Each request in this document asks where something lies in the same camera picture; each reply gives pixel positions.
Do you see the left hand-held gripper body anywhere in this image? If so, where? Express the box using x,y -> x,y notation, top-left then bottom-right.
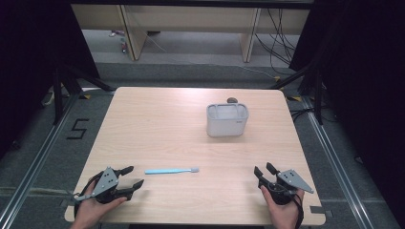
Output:
74,165 -> 122,205

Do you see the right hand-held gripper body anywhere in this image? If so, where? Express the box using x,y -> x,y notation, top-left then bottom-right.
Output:
261,168 -> 315,206

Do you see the person's left hand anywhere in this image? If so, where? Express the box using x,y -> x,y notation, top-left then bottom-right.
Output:
70,180 -> 128,229

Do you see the person's right hand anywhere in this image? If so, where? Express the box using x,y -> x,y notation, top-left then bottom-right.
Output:
260,185 -> 306,229

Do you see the light blue toothbrush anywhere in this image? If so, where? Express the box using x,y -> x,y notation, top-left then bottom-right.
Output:
144,166 -> 201,176

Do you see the grey tape patch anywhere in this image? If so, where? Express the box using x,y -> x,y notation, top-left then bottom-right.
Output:
309,205 -> 334,219

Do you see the grey plastic container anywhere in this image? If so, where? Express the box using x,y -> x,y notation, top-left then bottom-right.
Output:
205,102 -> 250,138

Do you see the black metal stand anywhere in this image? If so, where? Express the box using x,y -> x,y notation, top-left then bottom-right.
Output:
52,62 -> 117,126
267,59 -> 327,126

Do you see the dark curtain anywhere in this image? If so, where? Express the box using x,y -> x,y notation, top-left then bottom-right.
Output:
0,0 -> 101,160
288,0 -> 405,223

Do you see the beige wooden desk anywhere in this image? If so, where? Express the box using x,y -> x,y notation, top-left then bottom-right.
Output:
70,3 -> 311,63

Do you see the black wrist strap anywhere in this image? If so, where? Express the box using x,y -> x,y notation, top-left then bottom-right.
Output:
291,190 -> 306,229

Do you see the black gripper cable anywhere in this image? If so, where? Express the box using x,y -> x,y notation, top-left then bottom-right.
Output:
73,176 -> 100,220

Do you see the metal floor rail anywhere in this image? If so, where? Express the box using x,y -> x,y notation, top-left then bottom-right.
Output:
0,92 -> 81,229
300,95 -> 377,229

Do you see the black floor cable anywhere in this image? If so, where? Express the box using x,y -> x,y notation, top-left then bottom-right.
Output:
288,107 -> 339,124

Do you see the bundle of black cables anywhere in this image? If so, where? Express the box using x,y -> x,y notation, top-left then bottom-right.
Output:
253,8 -> 301,76

